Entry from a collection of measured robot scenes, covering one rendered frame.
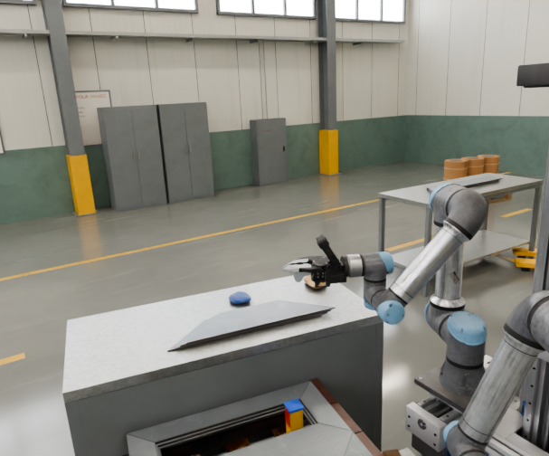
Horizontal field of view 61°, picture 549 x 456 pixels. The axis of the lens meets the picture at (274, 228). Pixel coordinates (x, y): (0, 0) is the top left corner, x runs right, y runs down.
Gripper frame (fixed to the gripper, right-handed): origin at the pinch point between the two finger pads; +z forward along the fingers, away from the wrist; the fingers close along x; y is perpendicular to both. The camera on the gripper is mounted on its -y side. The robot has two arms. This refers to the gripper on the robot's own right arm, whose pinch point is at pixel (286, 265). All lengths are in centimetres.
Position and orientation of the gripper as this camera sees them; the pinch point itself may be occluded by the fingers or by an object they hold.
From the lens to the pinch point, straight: 151.0
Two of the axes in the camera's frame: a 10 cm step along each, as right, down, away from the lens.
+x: -1.2, -4.0, 9.1
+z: -9.9, 0.8, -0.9
